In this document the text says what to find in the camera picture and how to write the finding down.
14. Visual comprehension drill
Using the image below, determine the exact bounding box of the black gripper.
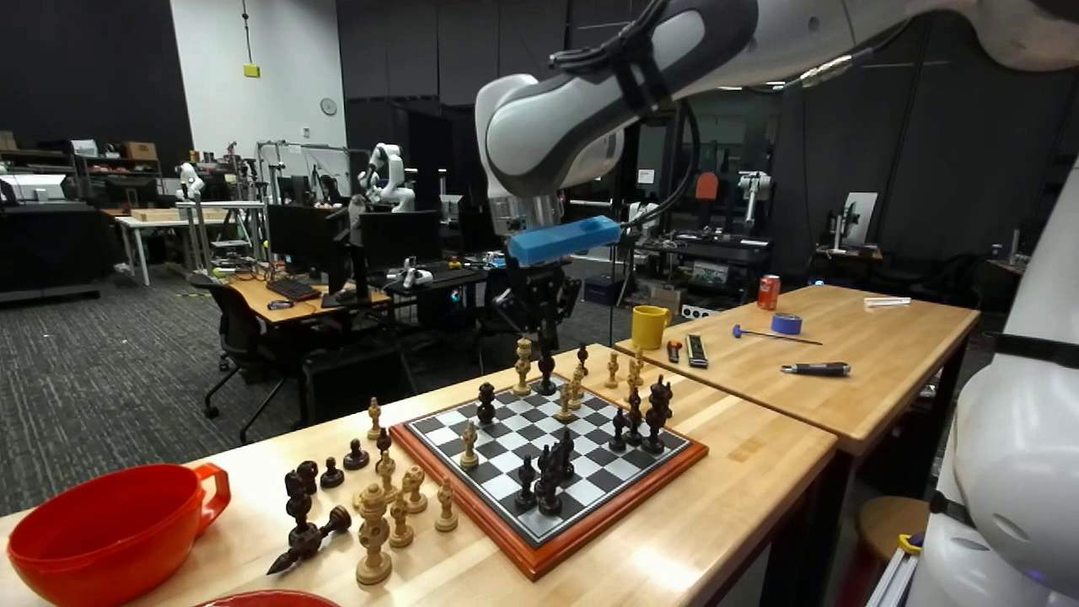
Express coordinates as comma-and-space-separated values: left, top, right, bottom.
509, 261, 588, 362

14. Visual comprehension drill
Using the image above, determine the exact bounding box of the black chess bishop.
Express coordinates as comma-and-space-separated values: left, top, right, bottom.
534, 342, 563, 399

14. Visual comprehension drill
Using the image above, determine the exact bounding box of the large beige chess piece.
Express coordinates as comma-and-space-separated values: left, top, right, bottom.
352, 483, 399, 591

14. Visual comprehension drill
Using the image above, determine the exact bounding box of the tall beige chess piece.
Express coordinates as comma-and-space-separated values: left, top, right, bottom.
561, 370, 588, 425
511, 332, 538, 396

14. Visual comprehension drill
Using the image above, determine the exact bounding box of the beige crowned chess piece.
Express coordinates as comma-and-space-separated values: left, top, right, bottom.
402, 465, 430, 515

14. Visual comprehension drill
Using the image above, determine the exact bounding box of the tall black chess piece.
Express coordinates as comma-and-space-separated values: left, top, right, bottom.
282, 455, 320, 533

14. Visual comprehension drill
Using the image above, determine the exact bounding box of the toppled black chess piece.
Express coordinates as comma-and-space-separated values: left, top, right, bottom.
265, 504, 354, 579

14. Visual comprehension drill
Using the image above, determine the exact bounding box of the framed white board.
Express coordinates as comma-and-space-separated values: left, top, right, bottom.
835, 188, 882, 253

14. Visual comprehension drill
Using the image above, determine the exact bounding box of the yellow cup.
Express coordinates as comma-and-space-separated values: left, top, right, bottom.
627, 300, 675, 355

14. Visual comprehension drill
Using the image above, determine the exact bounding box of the black remote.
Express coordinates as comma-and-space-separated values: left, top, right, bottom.
681, 332, 716, 373

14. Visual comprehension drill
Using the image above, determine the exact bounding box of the black monitor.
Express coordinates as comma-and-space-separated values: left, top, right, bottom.
262, 198, 354, 288
358, 205, 446, 273

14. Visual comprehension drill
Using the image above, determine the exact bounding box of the red can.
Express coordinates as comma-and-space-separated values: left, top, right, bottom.
755, 270, 787, 314

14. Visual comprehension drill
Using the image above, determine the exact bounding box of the white robot on bench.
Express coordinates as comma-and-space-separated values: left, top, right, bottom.
734, 165, 775, 229

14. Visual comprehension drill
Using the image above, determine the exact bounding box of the black keyboard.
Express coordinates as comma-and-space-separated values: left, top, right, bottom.
265, 275, 326, 303

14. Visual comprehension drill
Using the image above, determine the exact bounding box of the black marker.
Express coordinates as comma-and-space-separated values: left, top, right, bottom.
779, 356, 857, 381

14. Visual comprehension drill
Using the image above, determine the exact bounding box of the wooden office desk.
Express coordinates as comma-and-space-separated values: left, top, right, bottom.
221, 267, 399, 332

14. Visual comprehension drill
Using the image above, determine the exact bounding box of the black office chair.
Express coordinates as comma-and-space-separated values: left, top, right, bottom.
183, 270, 313, 447

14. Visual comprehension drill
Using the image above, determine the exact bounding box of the white flat item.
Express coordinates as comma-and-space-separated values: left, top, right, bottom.
861, 291, 918, 314

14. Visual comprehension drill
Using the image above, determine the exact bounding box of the small white background robot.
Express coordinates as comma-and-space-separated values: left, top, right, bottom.
171, 157, 209, 205

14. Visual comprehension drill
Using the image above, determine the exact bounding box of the wooden stool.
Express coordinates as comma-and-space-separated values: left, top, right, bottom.
857, 492, 938, 586

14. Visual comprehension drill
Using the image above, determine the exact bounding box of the black cabinet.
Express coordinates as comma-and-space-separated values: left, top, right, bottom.
0, 198, 117, 303

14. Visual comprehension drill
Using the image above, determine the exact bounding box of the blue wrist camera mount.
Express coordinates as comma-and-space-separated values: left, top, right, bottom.
503, 212, 627, 273

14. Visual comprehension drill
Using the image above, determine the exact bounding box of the chessboard with red frame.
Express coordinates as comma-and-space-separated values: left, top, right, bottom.
386, 366, 711, 582

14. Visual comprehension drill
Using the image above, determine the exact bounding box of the blue handled tool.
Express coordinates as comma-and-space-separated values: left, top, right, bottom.
727, 321, 826, 351

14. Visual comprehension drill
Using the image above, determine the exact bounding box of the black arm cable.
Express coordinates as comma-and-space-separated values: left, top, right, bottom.
545, 0, 703, 234

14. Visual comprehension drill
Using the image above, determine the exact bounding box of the red cup with handle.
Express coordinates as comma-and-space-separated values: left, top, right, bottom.
2, 463, 236, 607

